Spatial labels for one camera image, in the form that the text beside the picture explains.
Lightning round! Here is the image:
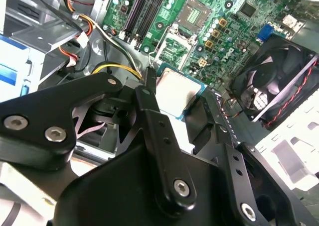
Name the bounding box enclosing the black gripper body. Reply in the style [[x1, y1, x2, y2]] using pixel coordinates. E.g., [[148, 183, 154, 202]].
[[47, 93, 239, 226]]

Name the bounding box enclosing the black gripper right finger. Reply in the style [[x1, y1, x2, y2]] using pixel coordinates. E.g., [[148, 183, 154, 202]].
[[185, 96, 312, 226]]

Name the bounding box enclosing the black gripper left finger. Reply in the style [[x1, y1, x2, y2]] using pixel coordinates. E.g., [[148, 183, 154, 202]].
[[0, 66, 196, 212]]

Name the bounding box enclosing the silver CPU with green rim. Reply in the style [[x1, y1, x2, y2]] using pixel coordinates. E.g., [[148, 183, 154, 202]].
[[156, 64, 208, 122]]

